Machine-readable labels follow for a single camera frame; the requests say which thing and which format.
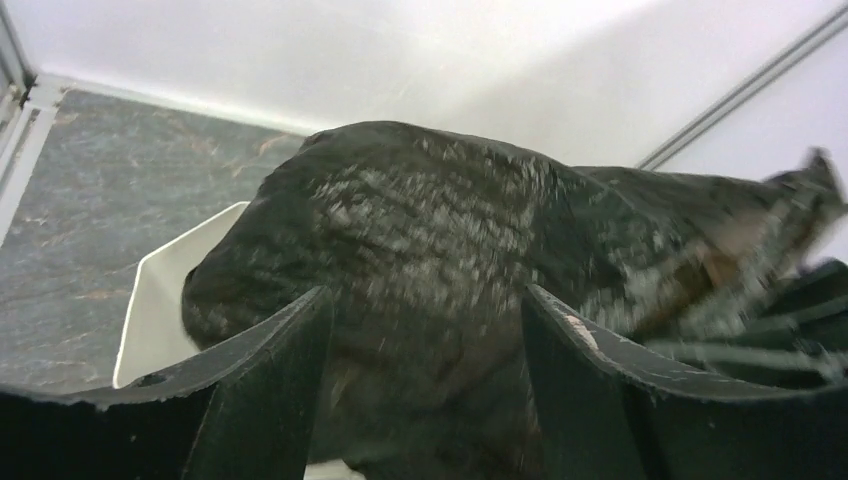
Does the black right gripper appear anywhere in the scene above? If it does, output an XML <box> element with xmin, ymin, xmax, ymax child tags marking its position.
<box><xmin>645</xmin><ymin>259</ymin><xmax>847</xmax><ymax>388</ymax></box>

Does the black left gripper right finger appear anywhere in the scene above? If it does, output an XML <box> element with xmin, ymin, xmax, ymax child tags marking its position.
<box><xmin>522</xmin><ymin>285</ymin><xmax>847</xmax><ymax>479</ymax></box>

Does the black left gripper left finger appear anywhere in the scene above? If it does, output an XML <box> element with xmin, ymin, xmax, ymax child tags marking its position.
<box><xmin>1</xmin><ymin>287</ymin><xmax>334</xmax><ymax>479</ymax></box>

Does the black plastic trash bag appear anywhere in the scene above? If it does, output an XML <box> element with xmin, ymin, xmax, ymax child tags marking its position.
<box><xmin>181</xmin><ymin>121</ymin><xmax>847</xmax><ymax>479</ymax></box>

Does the white octagonal trash bin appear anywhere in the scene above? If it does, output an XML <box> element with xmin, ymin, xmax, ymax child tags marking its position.
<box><xmin>112</xmin><ymin>201</ymin><xmax>248</xmax><ymax>388</ymax></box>

